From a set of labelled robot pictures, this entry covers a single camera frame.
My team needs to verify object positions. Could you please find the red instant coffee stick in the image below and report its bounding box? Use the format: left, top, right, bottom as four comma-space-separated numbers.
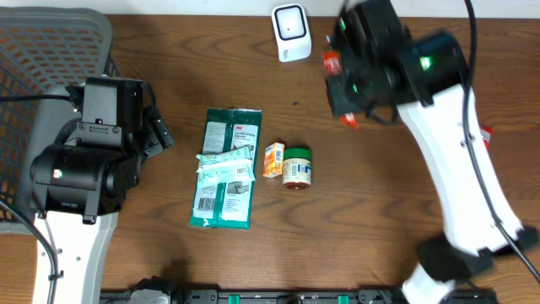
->
323, 51, 359, 130

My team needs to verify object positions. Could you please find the green 3M gloves package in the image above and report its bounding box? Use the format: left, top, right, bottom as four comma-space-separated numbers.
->
189, 109, 262, 230

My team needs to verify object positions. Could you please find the green lid jar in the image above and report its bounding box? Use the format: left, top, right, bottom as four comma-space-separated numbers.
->
282, 148, 312, 190

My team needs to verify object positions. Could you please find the red snack bag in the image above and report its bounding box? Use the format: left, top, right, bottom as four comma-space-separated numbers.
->
480, 125, 493, 148

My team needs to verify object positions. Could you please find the orange snack packet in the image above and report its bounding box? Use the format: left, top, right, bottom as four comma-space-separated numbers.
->
263, 142, 284, 178

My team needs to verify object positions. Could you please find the pale green wipes pack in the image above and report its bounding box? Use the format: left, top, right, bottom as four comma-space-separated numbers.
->
197, 146, 256, 188

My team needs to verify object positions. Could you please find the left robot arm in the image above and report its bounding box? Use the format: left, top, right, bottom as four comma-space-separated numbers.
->
29, 76, 174, 303

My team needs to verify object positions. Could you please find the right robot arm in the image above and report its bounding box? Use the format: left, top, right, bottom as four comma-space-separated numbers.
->
326, 0, 539, 303

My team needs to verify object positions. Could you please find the white barcode scanner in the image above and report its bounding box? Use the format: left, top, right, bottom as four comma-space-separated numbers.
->
271, 3, 312, 62

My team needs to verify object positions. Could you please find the grey plastic mesh basket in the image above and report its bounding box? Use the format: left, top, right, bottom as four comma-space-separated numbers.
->
1, 7, 120, 219

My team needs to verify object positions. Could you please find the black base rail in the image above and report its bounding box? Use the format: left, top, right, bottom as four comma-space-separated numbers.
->
100, 288, 499, 304

